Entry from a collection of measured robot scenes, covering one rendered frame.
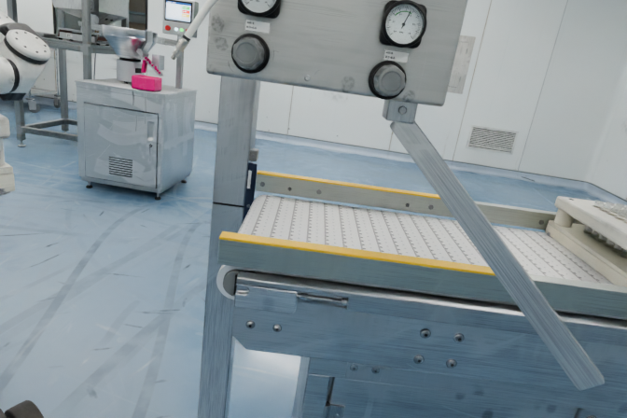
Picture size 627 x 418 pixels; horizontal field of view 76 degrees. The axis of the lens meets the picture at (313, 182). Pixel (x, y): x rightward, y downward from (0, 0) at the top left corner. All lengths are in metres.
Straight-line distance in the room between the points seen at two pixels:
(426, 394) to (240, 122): 0.51
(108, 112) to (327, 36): 2.76
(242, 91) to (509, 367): 0.55
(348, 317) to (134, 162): 2.67
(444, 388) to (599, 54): 5.66
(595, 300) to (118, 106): 2.84
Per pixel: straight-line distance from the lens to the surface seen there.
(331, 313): 0.50
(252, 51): 0.36
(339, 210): 0.69
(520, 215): 0.81
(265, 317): 0.50
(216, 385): 0.98
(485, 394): 0.66
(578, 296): 0.56
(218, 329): 0.89
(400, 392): 0.64
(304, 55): 0.37
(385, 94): 0.35
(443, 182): 0.42
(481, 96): 5.62
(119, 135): 3.07
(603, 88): 6.16
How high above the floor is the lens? 1.09
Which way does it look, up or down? 17 degrees down
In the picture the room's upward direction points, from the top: 8 degrees clockwise
